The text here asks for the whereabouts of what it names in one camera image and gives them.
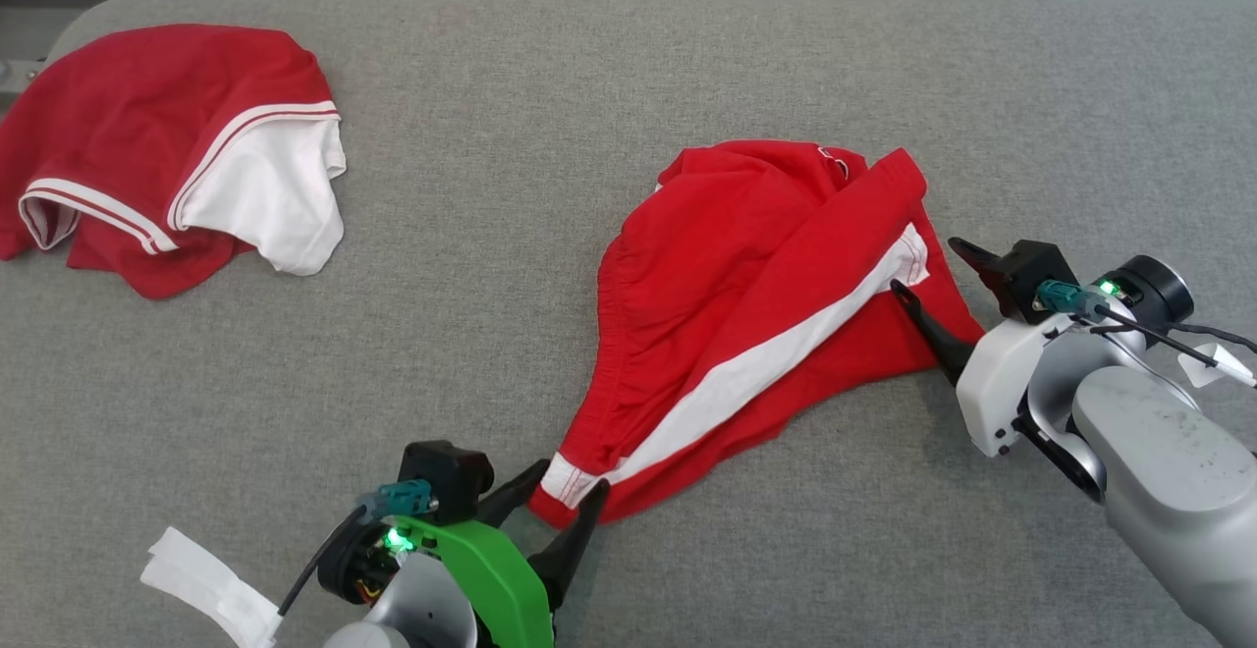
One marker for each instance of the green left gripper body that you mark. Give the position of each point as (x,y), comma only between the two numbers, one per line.
(496,579)

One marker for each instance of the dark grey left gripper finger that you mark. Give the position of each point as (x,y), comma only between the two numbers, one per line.
(579,540)
(516,493)

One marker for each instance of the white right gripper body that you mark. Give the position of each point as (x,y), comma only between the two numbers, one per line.
(997,383)

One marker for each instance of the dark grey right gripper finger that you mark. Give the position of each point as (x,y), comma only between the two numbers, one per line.
(982,260)
(943,339)

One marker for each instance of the red shorts with white stripe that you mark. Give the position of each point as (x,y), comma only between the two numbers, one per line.
(727,304)

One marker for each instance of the red jersey with white sleeves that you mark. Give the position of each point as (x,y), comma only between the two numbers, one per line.
(147,128)

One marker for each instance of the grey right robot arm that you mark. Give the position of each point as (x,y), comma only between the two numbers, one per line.
(1159,461)

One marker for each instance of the white tape tag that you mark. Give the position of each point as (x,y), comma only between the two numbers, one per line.
(211,589)
(1213,363)

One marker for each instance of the grey fabric sofa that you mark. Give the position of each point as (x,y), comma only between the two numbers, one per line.
(550,137)

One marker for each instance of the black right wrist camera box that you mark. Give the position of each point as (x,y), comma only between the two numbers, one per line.
(1031,270)

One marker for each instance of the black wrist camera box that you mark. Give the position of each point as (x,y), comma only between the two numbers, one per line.
(447,471)
(1031,270)

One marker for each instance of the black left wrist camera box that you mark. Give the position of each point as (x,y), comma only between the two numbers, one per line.
(447,471)

